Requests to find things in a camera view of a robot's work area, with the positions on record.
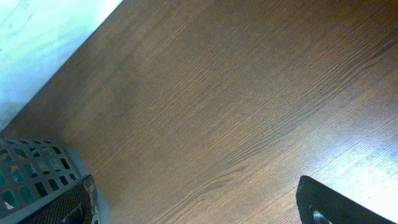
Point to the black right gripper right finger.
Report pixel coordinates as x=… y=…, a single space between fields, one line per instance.
x=318 y=203

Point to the grey plastic lattice basket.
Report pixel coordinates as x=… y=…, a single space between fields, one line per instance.
x=76 y=172

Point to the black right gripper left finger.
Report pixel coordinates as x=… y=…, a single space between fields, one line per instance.
x=75 y=206

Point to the green Nescafe coffee bag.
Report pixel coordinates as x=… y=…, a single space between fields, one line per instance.
x=29 y=174

